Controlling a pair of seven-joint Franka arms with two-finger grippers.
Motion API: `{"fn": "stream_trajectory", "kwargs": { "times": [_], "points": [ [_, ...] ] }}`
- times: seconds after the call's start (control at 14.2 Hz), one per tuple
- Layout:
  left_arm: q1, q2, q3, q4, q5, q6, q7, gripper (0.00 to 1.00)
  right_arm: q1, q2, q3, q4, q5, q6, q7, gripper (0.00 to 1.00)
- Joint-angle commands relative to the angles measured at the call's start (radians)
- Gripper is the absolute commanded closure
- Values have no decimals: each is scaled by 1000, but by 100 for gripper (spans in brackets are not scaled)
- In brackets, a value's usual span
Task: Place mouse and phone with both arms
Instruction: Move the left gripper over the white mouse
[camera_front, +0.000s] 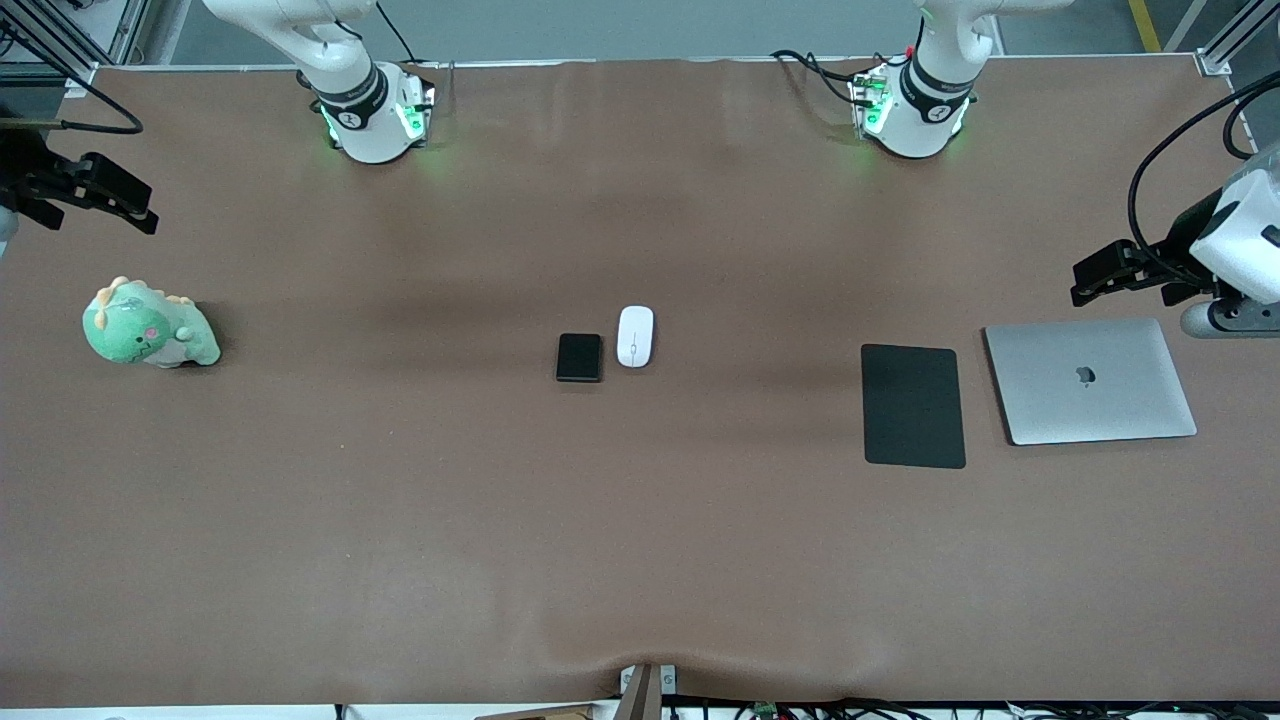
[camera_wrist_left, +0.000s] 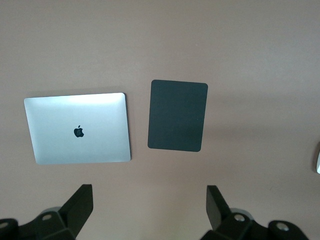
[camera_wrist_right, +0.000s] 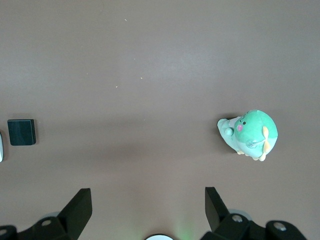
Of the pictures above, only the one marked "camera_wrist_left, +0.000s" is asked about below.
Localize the black mouse pad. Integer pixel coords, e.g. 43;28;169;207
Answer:
147;79;209;153

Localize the silver closed laptop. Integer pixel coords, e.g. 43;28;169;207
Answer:
23;92;133;166

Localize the brown table cover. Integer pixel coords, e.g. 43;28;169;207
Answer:
0;0;320;240

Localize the white computer mouse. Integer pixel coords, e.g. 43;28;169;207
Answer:
315;141;320;175

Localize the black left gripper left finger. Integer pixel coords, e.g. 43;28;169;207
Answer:
0;184;94;240

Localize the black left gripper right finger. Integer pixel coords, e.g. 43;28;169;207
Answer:
201;185;310;240

